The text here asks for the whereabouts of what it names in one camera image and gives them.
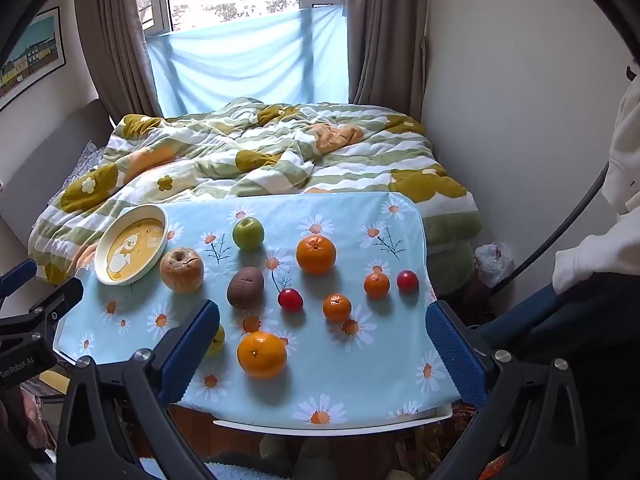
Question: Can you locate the light blue window cloth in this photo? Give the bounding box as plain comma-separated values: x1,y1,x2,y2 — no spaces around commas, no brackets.
146,4,349,117

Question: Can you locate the yellow and white bear bowl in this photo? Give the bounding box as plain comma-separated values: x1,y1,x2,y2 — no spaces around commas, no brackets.
94,204,169,287

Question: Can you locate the grey bed frame panel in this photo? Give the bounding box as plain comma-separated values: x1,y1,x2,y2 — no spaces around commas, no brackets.
0,99,117,241

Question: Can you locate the black cable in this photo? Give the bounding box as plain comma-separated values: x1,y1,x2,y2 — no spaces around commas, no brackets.
509,159,612,288

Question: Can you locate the small tangerine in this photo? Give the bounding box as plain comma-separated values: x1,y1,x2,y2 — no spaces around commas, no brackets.
322,293,352,324
363,271,391,300

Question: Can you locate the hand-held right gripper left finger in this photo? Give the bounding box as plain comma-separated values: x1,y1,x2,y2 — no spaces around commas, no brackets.
55,300,221,480

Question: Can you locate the framed wall poster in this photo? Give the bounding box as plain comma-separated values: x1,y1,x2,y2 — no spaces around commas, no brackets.
0,6,67,112

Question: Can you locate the white garment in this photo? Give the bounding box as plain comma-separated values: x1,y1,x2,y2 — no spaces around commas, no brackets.
552,87,640,295

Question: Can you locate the wrinkled tan apple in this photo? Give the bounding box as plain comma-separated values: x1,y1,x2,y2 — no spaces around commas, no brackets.
159,247,205,294

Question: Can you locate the green striped floral blanket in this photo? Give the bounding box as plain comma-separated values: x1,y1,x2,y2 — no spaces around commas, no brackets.
27,100,483,287

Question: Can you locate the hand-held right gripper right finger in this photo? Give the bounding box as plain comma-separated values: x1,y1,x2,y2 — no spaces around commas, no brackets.
425,300,589,480

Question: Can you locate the brown curtain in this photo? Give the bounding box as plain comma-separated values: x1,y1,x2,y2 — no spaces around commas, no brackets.
74,0,162,117
345,0,428,113

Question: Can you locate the blue daisy print tablecloth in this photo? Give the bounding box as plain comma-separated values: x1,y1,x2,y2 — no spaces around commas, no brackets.
52,192,462,426

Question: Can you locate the large orange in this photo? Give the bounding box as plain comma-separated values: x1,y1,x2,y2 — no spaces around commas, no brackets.
236,331,289,380
295,235,337,276

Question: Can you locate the green apple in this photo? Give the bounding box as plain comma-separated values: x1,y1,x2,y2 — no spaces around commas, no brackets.
232,217,265,252

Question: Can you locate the clear plastic bag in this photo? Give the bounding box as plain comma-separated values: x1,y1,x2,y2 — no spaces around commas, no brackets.
473,241,516,289

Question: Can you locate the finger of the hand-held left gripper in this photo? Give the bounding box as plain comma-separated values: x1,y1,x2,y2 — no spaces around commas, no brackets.
27,277,85,333
0,258,39,303

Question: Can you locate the grey patterned bed sheet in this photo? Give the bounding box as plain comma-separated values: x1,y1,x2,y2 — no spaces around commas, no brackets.
64,140,108,186

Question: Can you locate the small yellow-green plum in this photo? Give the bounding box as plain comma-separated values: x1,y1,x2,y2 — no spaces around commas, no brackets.
204,324,226,359

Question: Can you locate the brown kiwi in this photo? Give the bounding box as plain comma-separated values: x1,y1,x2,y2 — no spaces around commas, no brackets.
226,266,265,309

